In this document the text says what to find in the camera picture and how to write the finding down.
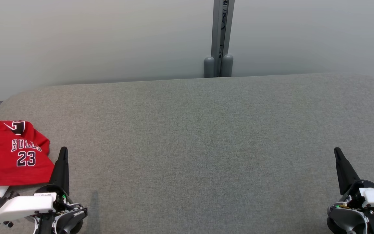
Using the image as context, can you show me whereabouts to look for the grey cylinder post cap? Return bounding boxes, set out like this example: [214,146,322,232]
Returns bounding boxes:
[204,57,215,78]
[221,54,234,77]

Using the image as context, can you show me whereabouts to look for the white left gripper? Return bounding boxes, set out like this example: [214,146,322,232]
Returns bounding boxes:
[0,147,74,223]

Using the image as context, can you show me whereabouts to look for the grey metal partition post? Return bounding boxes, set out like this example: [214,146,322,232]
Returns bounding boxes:
[211,0,235,77]

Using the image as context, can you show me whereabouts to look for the red Bulls 23 jersey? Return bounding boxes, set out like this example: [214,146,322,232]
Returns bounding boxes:
[0,106,35,199]

